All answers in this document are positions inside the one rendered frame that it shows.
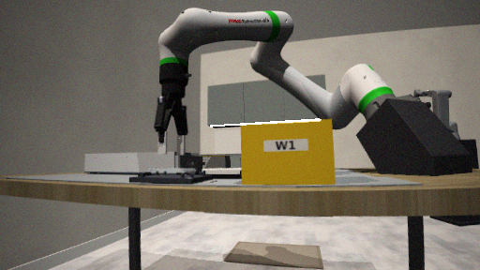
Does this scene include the yellow bin labelled w1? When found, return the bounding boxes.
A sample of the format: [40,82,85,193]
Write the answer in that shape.
[241,119,336,185]

